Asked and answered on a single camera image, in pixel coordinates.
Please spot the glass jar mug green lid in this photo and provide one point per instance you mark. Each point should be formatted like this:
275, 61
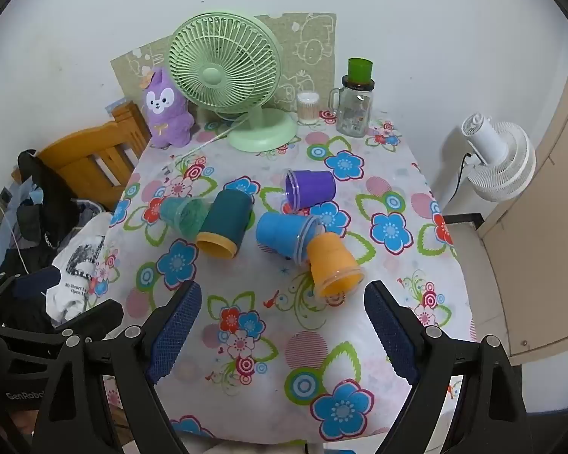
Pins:
355, 108

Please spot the orange cup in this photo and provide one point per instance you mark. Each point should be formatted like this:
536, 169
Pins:
333, 265

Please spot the dark teal cup yellow inside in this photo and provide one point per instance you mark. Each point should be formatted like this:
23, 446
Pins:
225, 222

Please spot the purple cup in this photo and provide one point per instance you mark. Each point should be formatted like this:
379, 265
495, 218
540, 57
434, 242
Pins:
315, 189

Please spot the cotton swab container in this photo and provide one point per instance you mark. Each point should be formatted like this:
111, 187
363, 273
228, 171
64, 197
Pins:
308, 108

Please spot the clear teal cup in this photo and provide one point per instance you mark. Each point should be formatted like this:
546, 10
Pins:
184, 215

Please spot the cartoon printed board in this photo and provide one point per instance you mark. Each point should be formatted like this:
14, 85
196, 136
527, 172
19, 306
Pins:
307, 45

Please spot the purple plush toy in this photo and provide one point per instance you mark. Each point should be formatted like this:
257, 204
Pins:
165, 106

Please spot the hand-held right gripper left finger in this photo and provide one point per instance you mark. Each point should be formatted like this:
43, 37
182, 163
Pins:
175, 331

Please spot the white printed shirt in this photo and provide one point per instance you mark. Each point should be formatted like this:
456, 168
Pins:
75, 255

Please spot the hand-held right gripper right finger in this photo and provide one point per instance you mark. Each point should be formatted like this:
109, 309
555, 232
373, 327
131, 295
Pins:
392, 335

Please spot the white circulator fan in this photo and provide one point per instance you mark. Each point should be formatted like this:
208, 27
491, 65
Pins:
499, 156

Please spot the green desk fan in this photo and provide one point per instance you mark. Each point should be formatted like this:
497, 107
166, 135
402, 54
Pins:
213, 75

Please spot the blue cup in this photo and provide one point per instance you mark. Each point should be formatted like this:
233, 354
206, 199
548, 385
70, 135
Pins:
281, 236

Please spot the wooden chair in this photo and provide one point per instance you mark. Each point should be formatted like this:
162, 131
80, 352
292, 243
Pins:
85, 151

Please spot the dark clothes pile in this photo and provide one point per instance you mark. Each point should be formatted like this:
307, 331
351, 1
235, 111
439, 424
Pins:
42, 217

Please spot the wall outlet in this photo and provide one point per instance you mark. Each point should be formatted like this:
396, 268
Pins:
2, 201

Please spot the beige wooden door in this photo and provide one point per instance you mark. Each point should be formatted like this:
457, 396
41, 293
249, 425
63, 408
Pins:
549, 246

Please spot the floral tablecloth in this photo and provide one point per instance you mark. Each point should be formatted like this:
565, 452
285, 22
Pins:
274, 321

